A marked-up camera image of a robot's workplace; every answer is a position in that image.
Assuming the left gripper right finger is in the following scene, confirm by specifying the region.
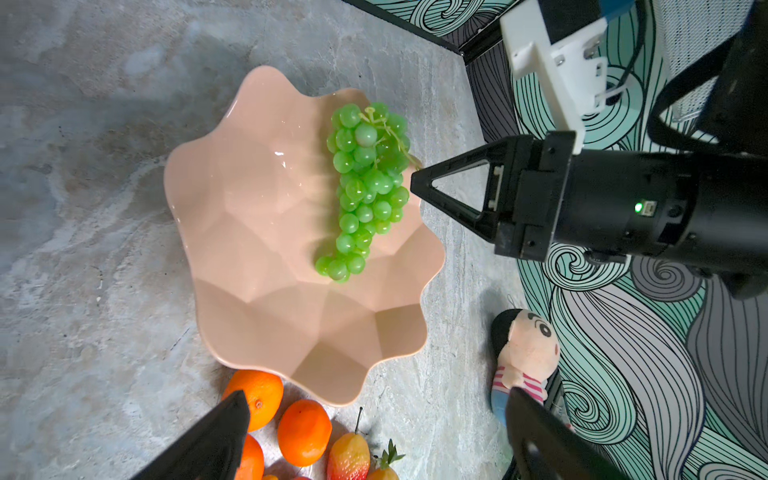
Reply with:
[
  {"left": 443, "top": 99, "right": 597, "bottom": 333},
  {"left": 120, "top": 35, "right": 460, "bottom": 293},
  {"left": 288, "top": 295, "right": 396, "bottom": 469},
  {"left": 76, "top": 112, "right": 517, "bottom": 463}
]
[{"left": 506, "top": 387, "right": 626, "bottom": 480}]

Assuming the green fake grape bunch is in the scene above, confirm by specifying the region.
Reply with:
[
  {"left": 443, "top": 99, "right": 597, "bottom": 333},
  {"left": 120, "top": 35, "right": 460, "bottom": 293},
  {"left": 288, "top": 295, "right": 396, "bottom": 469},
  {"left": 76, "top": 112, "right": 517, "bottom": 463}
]
[{"left": 315, "top": 102, "right": 421, "bottom": 283}]

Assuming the pink scalloped fruit bowl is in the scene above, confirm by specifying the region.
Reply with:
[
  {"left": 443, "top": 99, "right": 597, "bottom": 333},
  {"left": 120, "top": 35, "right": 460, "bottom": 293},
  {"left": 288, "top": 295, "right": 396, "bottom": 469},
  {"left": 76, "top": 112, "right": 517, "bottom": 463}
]
[{"left": 164, "top": 66, "right": 446, "bottom": 406}]

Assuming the pink boy plush doll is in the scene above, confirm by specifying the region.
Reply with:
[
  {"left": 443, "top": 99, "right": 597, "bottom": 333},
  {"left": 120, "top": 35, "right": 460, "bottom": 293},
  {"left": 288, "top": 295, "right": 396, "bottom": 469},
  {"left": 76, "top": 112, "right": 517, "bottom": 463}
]
[{"left": 490, "top": 309, "right": 561, "bottom": 425}]

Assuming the red fake strawberry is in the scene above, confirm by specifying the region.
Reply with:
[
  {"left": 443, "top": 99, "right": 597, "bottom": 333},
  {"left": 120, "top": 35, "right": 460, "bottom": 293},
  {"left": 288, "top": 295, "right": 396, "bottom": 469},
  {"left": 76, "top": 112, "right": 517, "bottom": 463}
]
[
  {"left": 326, "top": 407, "right": 371, "bottom": 480},
  {"left": 367, "top": 439, "right": 405, "bottom": 480}
]

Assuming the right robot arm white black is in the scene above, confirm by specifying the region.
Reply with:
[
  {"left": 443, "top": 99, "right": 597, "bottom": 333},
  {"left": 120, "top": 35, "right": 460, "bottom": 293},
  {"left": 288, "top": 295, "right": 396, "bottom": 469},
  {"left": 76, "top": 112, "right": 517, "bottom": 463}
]
[{"left": 411, "top": 1, "right": 767, "bottom": 300}]

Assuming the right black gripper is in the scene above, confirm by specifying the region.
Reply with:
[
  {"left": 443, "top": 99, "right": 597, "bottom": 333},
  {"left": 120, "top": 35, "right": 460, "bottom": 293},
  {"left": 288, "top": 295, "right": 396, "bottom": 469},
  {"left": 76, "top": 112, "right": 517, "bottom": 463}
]
[{"left": 410, "top": 132, "right": 699, "bottom": 262}]

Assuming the orange fake tangerine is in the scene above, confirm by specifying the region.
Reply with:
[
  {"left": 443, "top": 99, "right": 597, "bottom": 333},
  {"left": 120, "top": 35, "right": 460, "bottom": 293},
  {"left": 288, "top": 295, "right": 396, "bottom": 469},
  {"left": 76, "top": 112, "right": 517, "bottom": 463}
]
[
  {"left": 234, "top": 434, "right": 265, "bottom": 480},
  {"left": 277, "top": 399, "right": 332, "bottom": 468},
  {"left": 221, "top": 370, "right": 284, "bottom": 432}
]

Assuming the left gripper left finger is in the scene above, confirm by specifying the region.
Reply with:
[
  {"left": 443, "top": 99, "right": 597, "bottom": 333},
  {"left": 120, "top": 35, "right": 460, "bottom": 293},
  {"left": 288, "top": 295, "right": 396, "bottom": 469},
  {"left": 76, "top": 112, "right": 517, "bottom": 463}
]
[{"left": 133, "top": 390, "right": 250, "bottom": 480}]

